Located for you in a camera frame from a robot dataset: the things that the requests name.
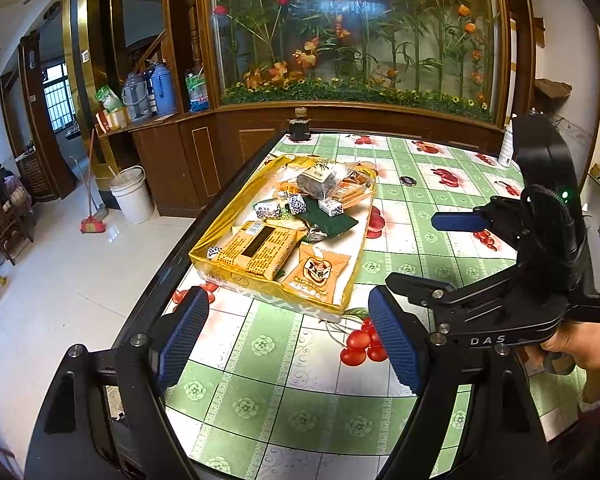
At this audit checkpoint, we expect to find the small orange snack sachet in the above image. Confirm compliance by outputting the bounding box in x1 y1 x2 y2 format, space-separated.
282 242 350 304

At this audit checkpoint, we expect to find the dark green snack pack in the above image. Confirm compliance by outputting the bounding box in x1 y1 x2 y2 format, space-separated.
298 209 358 243

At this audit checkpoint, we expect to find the yellow cheese biscuit pack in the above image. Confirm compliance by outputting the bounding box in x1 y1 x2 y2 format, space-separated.
215 221 302 281

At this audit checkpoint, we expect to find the orange soda cracker pack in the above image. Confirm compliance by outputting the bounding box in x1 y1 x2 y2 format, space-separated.
332 181 372 209

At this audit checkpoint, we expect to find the blue white nougat candy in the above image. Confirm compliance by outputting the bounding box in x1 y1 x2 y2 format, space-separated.
318 198 343 218

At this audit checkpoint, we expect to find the clear dark cake pack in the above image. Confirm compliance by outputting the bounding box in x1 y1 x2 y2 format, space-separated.
297 162 349 200

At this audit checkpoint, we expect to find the person right hand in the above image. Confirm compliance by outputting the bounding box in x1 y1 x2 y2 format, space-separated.
517 321 600 404

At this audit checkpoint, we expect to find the white spray bottle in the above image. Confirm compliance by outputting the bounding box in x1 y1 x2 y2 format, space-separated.
498 120 514 168

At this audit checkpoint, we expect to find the red broom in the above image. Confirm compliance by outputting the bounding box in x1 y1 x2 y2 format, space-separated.
74 129 108 234

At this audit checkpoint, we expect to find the yellow gold tray box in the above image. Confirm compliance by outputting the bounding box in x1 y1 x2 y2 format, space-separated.
189 154 377 316

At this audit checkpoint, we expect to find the white plastic bucket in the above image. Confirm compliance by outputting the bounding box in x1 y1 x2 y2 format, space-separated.
110 165 155 224

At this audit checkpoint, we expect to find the flower mural glass panel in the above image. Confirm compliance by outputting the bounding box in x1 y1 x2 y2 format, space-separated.
211 0 501 122

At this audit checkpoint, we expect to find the small black jar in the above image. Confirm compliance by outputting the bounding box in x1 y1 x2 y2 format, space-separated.
288 107 311 142

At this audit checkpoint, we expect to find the wooden chair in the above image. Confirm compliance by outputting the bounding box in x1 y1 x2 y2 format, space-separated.
0 167 33 266

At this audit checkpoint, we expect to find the green plastic bag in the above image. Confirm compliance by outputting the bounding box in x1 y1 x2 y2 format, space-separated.
185 70 209 113

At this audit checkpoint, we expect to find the grey thermos jug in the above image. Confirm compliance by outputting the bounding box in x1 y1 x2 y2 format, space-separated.
122 73 151 122

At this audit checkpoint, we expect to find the green snack bag on shelf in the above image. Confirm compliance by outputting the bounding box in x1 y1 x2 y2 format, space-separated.
96 84 129 133

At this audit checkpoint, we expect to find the blue thermos jug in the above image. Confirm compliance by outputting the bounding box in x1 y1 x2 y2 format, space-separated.
150 63 176 116

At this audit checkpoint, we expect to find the wooden cabinet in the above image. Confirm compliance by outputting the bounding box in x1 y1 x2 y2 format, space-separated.
62 0 535 216

